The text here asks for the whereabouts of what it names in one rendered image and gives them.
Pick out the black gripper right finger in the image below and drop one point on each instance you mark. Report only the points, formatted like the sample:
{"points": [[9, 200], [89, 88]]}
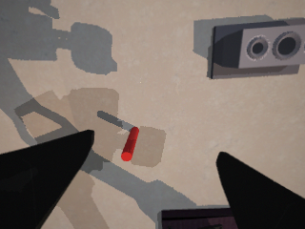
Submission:
{"points": [[256, 201]]}

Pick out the red peg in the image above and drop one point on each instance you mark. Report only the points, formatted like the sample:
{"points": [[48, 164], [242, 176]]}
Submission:
{"points": [[130, 144]]}

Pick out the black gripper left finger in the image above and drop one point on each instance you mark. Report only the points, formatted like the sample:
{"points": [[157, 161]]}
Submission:
{"points": [[33, 179]]}

